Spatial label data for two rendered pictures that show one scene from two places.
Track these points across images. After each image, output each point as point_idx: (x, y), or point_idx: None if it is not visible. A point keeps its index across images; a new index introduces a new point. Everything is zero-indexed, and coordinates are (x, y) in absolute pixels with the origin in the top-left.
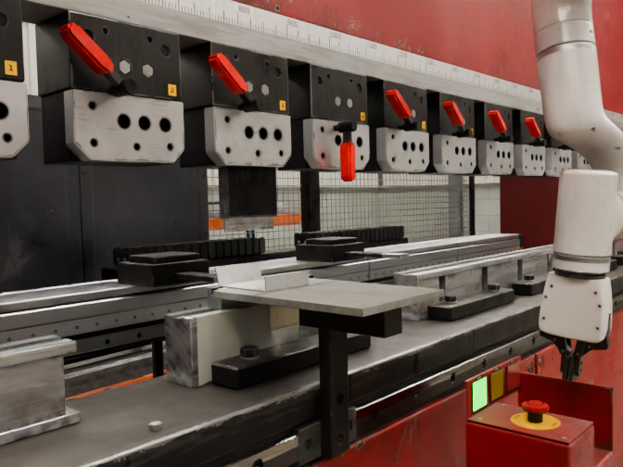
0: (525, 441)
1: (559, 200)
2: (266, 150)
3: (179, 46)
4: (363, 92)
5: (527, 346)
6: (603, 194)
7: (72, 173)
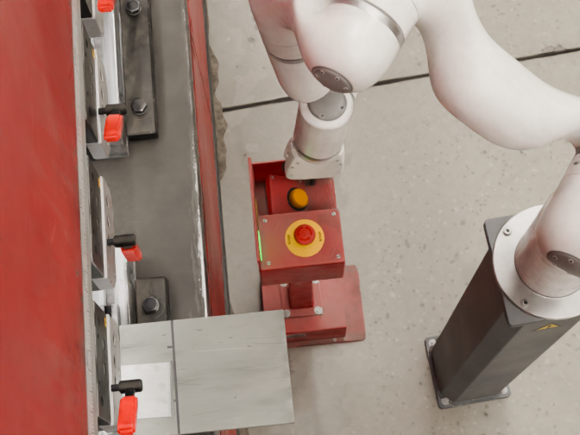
0: (311, 267)
1: (305, 134)
2: (117, 360)
3: None
4: (92, 168)
5: (190, 46)
6: (346, 127)
7: None
